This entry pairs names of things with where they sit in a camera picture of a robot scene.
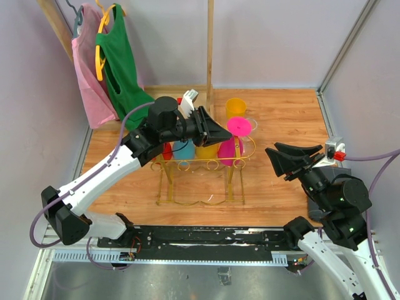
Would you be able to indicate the green tank top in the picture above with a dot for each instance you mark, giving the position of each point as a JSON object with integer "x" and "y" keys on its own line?
{"x": 125, "y": 94}

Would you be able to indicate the clear plastic wine glass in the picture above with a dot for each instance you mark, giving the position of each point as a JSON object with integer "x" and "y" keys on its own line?
{"x": 250, "y": 126}

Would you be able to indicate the yellow wine glass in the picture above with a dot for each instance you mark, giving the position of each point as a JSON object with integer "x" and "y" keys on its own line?
{"x": 208, "y": 152}
{"x": 235, "y": 107}

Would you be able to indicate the yellow clothes hanger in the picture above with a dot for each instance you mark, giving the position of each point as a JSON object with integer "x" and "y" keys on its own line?
{"x": 112, "y": 46}

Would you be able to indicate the gold wire glass rack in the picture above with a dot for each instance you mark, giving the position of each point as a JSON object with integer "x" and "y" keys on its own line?
{"x": 207, "y": 182}

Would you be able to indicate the grey checked cloth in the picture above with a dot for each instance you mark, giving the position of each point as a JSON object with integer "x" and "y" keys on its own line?
{"x": 317, "y": 205}

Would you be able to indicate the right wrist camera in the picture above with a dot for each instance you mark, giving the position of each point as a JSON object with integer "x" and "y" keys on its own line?
{"x": 335, "y": 149}

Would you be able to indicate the magenta plastic wine glass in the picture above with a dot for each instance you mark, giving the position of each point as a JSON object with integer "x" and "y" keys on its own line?
{"x": 227, "y": 149}

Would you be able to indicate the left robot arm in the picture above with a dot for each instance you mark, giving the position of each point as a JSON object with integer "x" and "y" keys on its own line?
{"x": 66, "y": 208}

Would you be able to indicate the pink shirt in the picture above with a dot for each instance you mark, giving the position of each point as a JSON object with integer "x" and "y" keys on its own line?
{"x": 95, "y": 98}

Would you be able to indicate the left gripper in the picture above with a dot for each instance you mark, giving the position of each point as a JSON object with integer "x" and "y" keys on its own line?
{"x": 208, "y": 130}

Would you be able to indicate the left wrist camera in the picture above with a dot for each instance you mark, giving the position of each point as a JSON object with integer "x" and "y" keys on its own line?
{"x": 186, "y": 102}

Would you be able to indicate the wooden clothes rack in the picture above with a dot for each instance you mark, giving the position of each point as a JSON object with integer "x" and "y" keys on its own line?
{"x": 60, "y": 27}

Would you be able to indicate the grey clothes hanger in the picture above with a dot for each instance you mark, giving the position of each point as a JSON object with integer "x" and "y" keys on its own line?
{"x": 78, "y": 21}

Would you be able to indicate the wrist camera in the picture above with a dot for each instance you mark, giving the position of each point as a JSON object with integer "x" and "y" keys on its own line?
{"x": 335, "y": 149}
{"x": 186, "y": 102}

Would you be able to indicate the black mounting base rail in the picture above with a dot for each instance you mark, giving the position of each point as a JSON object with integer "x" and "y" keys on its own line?
{"x": 202, "y": 244}

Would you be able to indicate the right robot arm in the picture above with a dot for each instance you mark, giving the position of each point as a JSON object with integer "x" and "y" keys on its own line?
{"x": 345, "y": 202}

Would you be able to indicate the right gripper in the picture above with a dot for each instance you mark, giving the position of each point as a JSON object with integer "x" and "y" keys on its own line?
{"x": 283, "y": 162}

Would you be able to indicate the red plastic wine glass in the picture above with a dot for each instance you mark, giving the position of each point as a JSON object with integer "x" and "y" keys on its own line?
{"x": 167, "y": 151}

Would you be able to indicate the blue plastic wine glass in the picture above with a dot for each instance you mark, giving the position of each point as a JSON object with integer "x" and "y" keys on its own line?
{"x": 183, "y": 150}

